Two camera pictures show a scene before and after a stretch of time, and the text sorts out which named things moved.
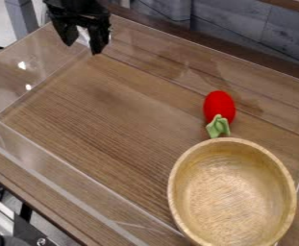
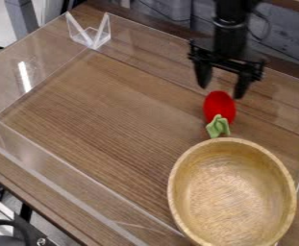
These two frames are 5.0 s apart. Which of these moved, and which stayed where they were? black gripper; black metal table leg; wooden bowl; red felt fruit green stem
Moved: black gripper
Stayed: black metal table leg; wooden bowl; red felt fruit green stem
